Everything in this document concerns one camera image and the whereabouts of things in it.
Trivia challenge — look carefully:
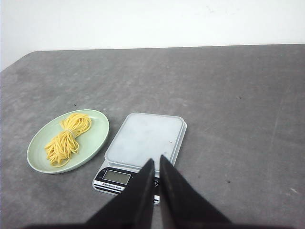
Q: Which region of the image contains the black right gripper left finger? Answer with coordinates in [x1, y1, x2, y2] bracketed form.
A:
[85, 159, 154, 229]

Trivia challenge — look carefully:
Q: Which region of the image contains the light green oval plate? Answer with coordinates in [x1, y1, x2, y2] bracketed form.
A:
[27, 109, 110, 174]

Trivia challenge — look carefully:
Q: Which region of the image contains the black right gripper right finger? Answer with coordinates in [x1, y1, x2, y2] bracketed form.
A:
[159, 154, 232, 229]

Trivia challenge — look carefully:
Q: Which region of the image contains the silver digital kitchen scale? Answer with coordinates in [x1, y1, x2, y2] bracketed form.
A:
[92, 113, 187, 205]

